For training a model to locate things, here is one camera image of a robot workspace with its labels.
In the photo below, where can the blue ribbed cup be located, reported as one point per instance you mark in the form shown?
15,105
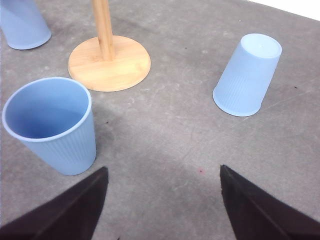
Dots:
23,24
245,73
53,116

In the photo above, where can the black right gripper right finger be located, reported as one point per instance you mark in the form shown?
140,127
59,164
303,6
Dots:
256,215

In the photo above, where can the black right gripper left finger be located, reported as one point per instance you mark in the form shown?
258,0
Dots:
72,214

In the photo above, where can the wooden cup tree stand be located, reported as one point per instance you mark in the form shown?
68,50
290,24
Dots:
108,63

